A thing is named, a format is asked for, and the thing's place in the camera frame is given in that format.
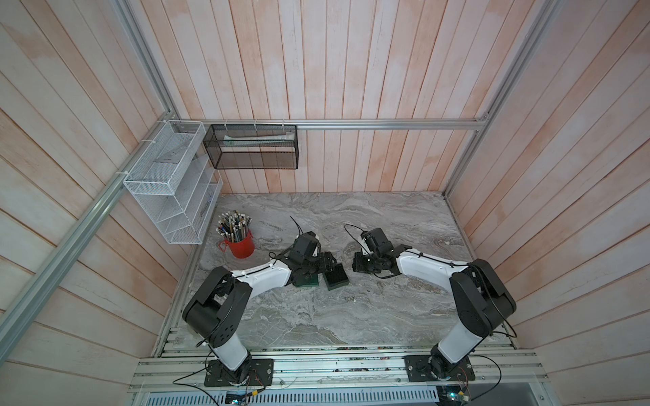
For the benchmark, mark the red metal pencil cup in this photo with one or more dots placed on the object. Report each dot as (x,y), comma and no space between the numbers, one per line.
(240,250)

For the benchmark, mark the small green box base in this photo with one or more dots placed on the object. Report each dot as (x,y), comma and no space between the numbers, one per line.
(336,278)

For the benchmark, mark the white wire mesh shelf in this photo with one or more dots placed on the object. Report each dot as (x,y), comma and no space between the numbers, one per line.
(175,186)

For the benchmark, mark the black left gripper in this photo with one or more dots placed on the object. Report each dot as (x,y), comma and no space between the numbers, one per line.
(325,264)

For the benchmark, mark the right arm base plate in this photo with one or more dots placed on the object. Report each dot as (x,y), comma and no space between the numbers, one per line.
(434,368)

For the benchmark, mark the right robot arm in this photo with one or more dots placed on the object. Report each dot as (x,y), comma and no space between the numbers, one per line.
(481,299)

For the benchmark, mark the aluminium frame rail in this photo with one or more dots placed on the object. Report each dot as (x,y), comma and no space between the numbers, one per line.
(360,124)

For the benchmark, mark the small green box lid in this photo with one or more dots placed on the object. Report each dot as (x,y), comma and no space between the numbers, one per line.
(306,281)

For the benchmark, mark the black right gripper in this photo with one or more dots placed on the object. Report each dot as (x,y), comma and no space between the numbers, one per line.
(356,264)

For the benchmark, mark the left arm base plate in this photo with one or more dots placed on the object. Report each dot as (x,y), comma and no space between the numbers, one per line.
(252,372)

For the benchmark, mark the black wire mesh basket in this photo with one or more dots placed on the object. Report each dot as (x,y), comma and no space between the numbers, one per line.
(231,147)

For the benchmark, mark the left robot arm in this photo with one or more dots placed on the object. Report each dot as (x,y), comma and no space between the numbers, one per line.
(216,309)

